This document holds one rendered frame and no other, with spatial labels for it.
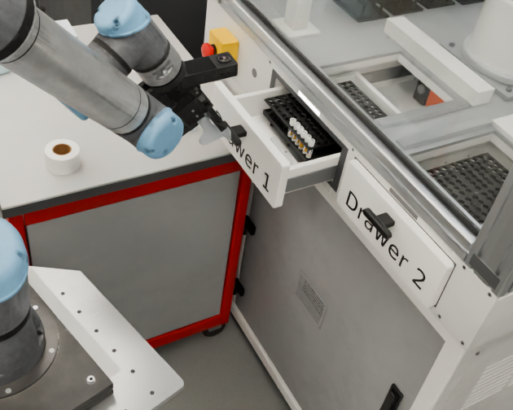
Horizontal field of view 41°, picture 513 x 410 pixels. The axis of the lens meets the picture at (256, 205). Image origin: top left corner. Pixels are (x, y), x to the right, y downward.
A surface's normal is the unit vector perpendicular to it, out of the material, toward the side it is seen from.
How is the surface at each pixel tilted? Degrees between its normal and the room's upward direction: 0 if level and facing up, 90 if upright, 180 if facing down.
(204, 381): 0
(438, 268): 90
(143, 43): 82
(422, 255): 90
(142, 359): 0
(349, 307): 90
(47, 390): 3
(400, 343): 90
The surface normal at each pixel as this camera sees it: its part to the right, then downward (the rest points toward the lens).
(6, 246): 0.26, -0.64
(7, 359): 0.60, 0.39
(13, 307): 0.81, 0.49
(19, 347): 0.80, 0.28
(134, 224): 0.47, 0.65
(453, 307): -0.87, 0.25
